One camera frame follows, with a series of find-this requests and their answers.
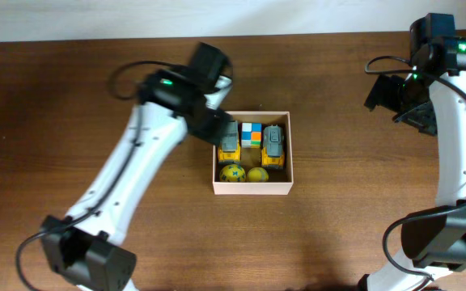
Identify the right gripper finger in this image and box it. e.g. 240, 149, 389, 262
393, 101, 438, 136
364, 74, 405, 112

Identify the pink cardboard box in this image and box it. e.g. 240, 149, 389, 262
212, 111, 294, 196

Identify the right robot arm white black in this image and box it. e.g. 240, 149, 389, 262
358, 13, 466, 290

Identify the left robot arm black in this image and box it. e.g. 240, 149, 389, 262
39, 43, 232, 290

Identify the yellow ball with blue letters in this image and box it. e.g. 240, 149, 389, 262
218, 164, 246, 183

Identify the multicolour puzzle cube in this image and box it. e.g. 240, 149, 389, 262
240, 122, 262, 148

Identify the yellow one-eyed ball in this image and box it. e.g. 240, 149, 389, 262
247, 167, 269, 183

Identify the yellow grey toy truck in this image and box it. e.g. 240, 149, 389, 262
218, 120, 241, 164
261, 125, 285, 170

